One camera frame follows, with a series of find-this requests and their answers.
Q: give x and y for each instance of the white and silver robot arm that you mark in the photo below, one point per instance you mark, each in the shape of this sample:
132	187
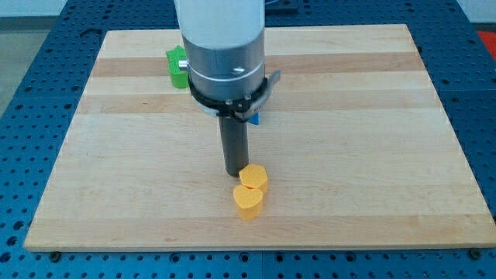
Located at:
224	42

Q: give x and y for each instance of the wooden board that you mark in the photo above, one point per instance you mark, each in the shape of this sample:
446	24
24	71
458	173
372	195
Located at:
359	152

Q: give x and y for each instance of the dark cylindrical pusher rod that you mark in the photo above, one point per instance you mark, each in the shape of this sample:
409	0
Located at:
234	145

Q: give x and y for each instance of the yellow heart block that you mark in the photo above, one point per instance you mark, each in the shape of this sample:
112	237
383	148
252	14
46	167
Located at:
249	201

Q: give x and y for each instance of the blue block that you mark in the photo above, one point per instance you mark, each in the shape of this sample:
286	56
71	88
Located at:
255	119

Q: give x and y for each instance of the green star block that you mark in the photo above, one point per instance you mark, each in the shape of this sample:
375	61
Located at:
178	67

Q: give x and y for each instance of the yellow hexagon block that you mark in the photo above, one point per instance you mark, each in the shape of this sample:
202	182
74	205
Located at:
254	176

